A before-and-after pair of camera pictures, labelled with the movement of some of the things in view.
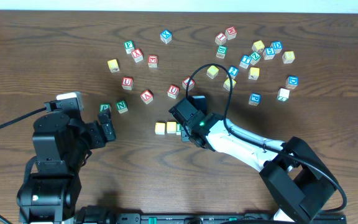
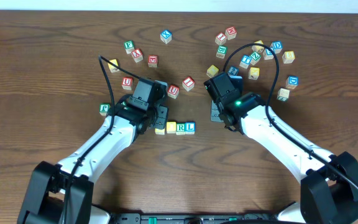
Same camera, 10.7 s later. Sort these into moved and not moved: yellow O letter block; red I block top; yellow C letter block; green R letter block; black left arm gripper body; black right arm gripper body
Moved: black right arm gripper body; black left arm gripper body
Not moved: green R letter block; red I block top; yellow O letter block; yellow C letter block
